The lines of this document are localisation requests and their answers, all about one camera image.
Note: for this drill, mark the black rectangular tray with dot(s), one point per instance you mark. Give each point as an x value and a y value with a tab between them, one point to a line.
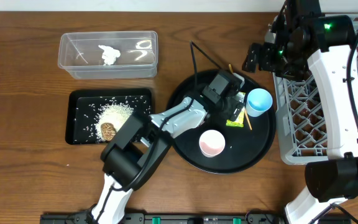
85	105

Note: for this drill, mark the wooden chopstick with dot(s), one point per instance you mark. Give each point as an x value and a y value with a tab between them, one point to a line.
245	111

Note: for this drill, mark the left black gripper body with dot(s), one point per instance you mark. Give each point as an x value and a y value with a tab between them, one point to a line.
235	104

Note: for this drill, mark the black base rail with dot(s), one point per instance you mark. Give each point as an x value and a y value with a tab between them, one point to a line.
140	218

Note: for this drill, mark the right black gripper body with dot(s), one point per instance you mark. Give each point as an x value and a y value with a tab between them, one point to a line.
260	58

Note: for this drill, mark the clear plastic bin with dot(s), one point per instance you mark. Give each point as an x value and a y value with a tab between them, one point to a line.
81	57

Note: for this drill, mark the light blue cup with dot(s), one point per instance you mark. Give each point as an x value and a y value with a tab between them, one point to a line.
258	102

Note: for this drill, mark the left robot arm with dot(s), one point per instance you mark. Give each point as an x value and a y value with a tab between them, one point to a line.
137	149

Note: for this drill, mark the pile of white rice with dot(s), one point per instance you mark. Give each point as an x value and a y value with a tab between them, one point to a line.
115	114

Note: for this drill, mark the white tissue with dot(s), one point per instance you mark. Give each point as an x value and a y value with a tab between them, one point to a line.
109	55

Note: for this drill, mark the grey dishwasher rack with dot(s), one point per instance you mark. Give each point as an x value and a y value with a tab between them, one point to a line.
314	118

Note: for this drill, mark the pink cup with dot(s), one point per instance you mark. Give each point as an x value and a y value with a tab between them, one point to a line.
212	143

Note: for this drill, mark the brown food lump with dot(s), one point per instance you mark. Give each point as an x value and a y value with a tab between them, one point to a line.
108	131

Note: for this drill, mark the green yellow snack wrapper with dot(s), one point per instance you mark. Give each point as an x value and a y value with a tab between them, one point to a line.
239	122

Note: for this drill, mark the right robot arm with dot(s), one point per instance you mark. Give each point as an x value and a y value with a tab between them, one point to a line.
307	41

